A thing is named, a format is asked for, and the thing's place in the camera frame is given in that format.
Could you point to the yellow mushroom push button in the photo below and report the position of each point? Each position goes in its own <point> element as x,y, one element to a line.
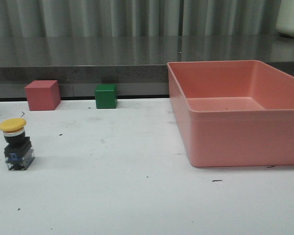
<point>19,153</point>

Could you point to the green cube block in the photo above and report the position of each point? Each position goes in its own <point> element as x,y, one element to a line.
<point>106,96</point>

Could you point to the grey stone counter ledge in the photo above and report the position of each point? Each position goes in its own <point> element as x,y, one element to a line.
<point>137,65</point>

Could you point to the pink plastic bin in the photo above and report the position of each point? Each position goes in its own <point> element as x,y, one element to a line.
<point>233,113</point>

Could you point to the pink cube block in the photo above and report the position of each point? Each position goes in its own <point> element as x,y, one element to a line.
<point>43,95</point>

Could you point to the white appliance in background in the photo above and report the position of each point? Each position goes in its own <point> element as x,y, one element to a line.
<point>285,18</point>

